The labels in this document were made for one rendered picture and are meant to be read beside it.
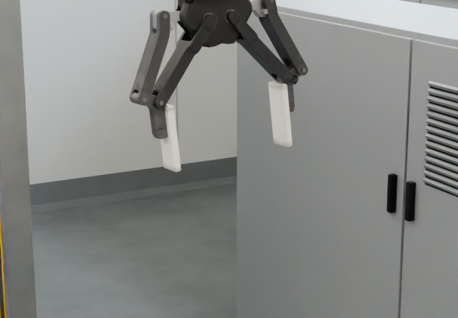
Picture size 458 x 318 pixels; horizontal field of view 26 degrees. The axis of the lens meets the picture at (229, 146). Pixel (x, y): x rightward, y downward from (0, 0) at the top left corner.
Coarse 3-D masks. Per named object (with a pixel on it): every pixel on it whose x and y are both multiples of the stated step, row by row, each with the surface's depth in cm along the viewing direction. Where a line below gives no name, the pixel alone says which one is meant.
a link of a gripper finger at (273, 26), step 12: (264, 0) 105; (276, 12) 106; (264, 24) 107; (276, 24) 106; (276, 36) 107; (288, 36) 107; (276, 48) 109; (288, 48) 107; (288, 60) 110; (300, 60) 108; (300, 72) 108
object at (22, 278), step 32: (0, 0) 182; (0, 32) 183; (0, 64) 185; (0, 96) 186; (0, 128) 187; (0, 160) 189; (0, 192) 190; (0, 224) 193; (0, 256) 195; (32, 256) 197; (0, 288) 198; (32, 288) 198
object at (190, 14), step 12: (180, 0) 102; (192, 0) 101; (204, 0) 102; (216, 0) 102; (228, 0) 103; (240, 0) 104; (180, 12) 101; (192, 12) 101; (204, 12) 102; (216, 12) 103; (240, 12) 104; (180, 24) 103; (192, 24) 101; (216, 24) 103; (228, 24) 103; (192, 36) 102; (216, 36) 103; (228, 36) 104
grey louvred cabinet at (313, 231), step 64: (320, 0) 373; (384, 0) 373; (256, 64) 371; (320, 64) 332; (384, 64) 300; (448, 64) 274; (256, 128) 376; (320, 128) 336; (384, 128) 304; (448, 128) 276; (256, 192) 382; (320, 192) 341; (384, 192) 307; (448, 192) 280; (256, 256) 388; (320, 256) 346; (384, 256) 311; (448, 256) 283
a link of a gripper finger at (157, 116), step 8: (136, 96) 100; (152, 96) 101; (152, 104) 101; (152, 112) 102; (160, 112) 102; (152, 120) 102; (160, 120) 102; (152, 128) 103; (160, 128) 102; (160, 136) 102
